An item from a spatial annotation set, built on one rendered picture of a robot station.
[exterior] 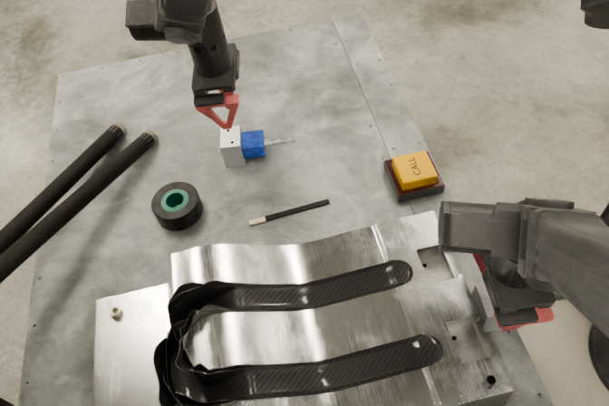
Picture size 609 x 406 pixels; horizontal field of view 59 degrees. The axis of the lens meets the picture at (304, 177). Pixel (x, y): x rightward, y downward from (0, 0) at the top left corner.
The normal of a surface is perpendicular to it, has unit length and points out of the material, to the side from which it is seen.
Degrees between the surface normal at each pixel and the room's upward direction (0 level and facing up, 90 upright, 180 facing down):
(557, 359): 0
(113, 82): 0
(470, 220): 39
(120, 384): 0
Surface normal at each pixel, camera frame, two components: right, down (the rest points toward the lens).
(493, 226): -0.15, 0.01
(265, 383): 0.37, -0.67
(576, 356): -0.09, -0.62
